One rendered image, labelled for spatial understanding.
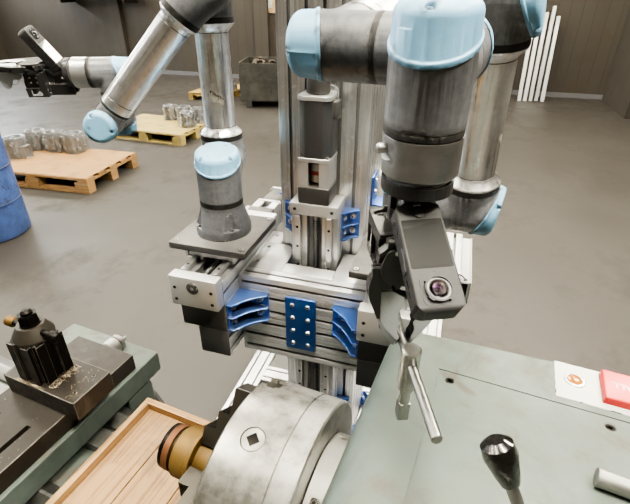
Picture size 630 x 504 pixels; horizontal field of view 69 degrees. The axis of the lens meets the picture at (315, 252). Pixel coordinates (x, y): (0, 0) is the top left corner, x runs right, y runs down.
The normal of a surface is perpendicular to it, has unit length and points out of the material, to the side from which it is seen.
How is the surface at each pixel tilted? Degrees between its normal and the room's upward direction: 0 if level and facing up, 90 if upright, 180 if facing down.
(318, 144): 90
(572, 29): 90
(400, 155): 92
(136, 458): 0
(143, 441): 0
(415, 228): 31
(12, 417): 0
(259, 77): 90
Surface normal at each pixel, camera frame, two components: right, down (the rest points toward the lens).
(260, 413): 0.02, -0.88
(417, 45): -0.52, 0.43
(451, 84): 0.26, 0.52
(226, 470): -0.19, -0.53
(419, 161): -0.22, 0.53
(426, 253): 0.04, -0.49
